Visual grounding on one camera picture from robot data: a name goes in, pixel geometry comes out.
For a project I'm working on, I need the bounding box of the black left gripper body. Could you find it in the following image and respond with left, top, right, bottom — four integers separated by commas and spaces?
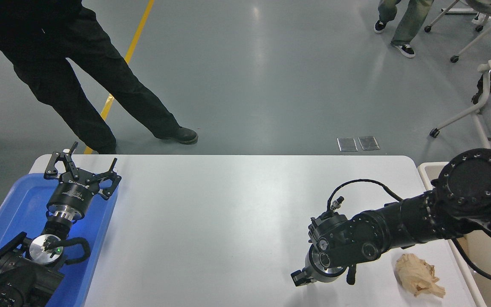
46, 172, 100, 215

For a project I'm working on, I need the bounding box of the tan paper ball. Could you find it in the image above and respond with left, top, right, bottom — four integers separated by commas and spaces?
395, 253, 446, 298

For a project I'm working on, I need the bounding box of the blue plastic tray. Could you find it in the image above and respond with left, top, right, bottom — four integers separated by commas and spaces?
0, 173, 119, 307

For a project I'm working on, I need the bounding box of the person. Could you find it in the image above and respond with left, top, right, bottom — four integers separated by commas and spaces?
0, 0, 198, 155
374, 0, 433, 58

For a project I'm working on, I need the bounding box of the metal floor plate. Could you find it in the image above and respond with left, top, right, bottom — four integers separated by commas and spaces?
337, 137, 358, 152
358, 136, 380, 151

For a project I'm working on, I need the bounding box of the large pale bin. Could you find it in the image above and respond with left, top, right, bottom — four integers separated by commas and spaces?
417, 161, 491, 307

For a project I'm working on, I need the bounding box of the white wheeled office chair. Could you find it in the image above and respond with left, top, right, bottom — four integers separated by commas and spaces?
424, 0, 491, 63
430, 34, 491, 156

